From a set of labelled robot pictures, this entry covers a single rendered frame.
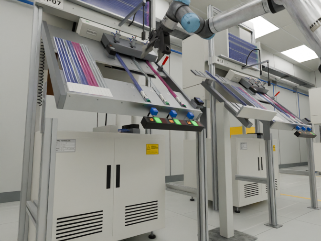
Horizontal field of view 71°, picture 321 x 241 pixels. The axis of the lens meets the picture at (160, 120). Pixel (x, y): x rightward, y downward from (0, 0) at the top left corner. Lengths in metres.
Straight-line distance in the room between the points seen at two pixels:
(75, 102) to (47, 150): 0.19
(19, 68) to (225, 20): 2.29
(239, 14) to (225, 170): 0.86
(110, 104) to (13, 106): 1.98
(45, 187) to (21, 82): 2.11
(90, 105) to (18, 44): 2.16
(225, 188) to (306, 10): 1.01
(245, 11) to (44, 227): 1.08
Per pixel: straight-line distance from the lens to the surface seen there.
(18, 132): 2.77
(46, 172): 0.83
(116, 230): 1.31
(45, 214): 0.86
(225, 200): 1.48
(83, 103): 0.86
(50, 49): 1.13
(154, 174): 1.37
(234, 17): 1.09
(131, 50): 1.44
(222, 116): 1.46
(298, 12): 0.82
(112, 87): 1.01
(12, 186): 2.79
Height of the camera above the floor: 0.54
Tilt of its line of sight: 7 degrees up
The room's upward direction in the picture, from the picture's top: straight up
